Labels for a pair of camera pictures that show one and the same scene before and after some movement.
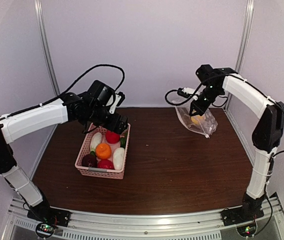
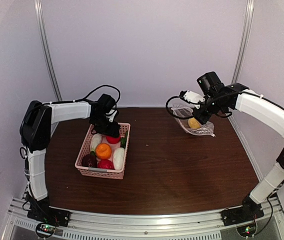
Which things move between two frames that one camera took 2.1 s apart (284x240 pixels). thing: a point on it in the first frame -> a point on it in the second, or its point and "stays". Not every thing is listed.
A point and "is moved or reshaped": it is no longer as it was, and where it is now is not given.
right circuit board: (247, 231) stays
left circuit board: (45, 229) stays
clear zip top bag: (206, 124) is moved or reshaped
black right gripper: (202, 108) -> (203, 119)
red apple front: (105, 164) stays
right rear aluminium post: (245, 35) stays
